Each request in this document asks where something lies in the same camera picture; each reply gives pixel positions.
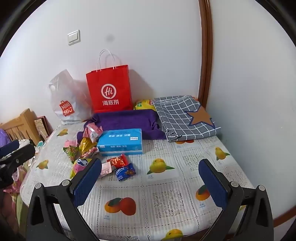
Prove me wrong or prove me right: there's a red paper bag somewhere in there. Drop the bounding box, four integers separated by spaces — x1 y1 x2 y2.
86 49 133 113

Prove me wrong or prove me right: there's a blue tissue box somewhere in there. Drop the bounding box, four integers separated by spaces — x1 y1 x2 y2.
97 128 144 156

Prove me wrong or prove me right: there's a pink cloth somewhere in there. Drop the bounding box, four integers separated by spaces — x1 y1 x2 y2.
3 162 26 197

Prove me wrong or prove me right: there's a white red lychee snack packet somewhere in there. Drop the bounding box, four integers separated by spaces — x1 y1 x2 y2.
84 147 100 159

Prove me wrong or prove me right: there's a blue snack packet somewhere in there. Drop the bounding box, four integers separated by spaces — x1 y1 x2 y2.
115 163 136 181

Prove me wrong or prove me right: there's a purple towel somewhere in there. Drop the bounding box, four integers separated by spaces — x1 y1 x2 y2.
77 110 167 141

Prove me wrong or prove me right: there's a green snack packet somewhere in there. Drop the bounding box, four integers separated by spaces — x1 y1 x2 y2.
63 146 81 164

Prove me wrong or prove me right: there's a grey checked cloth with star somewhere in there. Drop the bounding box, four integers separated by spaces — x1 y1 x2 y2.
151 95 222 142

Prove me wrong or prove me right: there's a yellow fries snack packet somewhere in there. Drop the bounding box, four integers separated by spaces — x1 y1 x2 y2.
79 137 99 153

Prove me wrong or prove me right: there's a white plastic bag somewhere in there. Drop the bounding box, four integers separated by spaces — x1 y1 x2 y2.
48 69 93 126

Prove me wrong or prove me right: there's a brown wooden door frame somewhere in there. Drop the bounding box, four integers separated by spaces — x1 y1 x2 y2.
198 0 213 109

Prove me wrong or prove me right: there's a purple cloth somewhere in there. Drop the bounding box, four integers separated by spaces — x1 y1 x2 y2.
0 128 11 149

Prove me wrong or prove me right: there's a white light switch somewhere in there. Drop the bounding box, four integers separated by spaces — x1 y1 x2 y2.
67 29 81 46

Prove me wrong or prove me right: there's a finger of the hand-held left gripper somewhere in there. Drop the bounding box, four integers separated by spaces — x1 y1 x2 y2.
0 144 36 171
0 140 20 156

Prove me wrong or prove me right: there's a small pink white snack packet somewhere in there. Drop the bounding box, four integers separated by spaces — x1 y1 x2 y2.
99 162 112 178

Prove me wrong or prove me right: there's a large yellow snack bag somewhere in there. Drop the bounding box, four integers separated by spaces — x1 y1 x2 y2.
133 99 156 110

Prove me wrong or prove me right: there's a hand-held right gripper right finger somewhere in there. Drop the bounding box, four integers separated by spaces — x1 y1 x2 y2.
198 159 274 241

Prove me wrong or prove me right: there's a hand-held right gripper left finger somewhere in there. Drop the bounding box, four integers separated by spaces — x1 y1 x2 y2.
26 158 102 241

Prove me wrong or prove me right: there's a patterned cardboard box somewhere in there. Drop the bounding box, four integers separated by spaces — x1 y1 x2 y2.
34 115 54 141

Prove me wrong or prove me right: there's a large pink snack packet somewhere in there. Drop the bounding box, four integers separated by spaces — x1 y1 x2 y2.
72 156 93 179

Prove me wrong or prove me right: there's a red striped snack packet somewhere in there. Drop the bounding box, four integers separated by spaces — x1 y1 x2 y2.
83 124 103 143

